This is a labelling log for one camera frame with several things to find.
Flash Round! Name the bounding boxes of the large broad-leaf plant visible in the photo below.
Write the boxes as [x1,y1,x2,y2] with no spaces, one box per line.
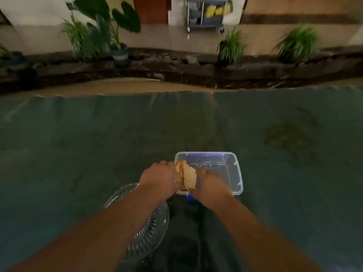
[67,0,141,59]

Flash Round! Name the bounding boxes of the person's left forearm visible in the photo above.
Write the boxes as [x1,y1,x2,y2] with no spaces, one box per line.
[11,182,168,272]

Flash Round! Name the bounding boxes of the clear glass plate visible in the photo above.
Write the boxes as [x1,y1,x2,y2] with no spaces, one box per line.
[103,182,170,261]

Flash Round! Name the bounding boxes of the thin-leaf grass plant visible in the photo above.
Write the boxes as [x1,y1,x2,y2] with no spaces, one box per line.
[272,25,320,64]
[59,14,93,60]
[217,25,247,67]

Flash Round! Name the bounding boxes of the person's right forearm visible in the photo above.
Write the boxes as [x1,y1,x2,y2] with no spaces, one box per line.
[204,195,323,272]

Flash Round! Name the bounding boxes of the person's right hand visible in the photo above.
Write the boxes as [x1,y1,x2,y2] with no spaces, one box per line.
[188,168,234,209]

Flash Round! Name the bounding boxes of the clear plastic container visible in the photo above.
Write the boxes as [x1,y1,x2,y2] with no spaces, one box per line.
[174,151,244,196]

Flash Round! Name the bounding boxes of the dark rock border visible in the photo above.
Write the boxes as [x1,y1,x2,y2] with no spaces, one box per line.
[0,45,363,95]

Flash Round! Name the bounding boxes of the person's left hand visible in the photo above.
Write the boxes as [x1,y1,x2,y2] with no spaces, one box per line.
[138,160,182,201]

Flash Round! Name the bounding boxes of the brown wooden door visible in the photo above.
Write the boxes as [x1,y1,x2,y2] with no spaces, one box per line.
[132,0,171,25]

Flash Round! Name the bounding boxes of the small dark potted plant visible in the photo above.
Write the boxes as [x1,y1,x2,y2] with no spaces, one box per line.
[0,43,26,69]

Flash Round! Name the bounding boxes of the yellow cloths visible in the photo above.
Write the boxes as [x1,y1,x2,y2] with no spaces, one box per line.
[205,4,232,18]

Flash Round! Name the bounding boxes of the green tablecloth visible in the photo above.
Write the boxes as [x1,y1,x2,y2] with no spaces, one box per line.
[0,85,363,272]

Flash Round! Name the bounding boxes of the grey metal trolley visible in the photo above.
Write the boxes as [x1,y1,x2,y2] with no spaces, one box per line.
[186,0,234,33]

